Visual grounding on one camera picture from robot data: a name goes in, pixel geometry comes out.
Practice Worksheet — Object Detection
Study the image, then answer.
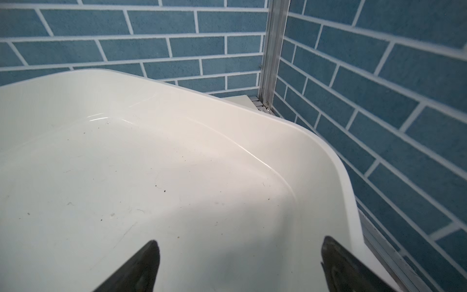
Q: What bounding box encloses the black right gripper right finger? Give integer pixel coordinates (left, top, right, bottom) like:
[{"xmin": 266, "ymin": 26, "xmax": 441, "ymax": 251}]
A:
[{"xmin": 321, "ymin": 236, "xmax": 394, "ymax": 292}]

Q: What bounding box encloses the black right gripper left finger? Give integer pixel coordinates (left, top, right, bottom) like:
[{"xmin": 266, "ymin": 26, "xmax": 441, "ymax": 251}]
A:
[{"xmin": 94, "ymin": 240, "xmax": 161, "ymax": 292}]

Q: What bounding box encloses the white plastic bin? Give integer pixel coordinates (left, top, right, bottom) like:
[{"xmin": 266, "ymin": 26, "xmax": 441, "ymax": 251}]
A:
[{"xmin": 1, "ymin": 69, "xmax": 397, "ymax": 292}]

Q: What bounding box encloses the aluminium corner post right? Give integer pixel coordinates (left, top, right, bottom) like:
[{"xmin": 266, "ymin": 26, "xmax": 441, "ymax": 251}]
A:
[{"xmin": 258, "ymin": 0, "xmax": 290, "ymax": 111}]

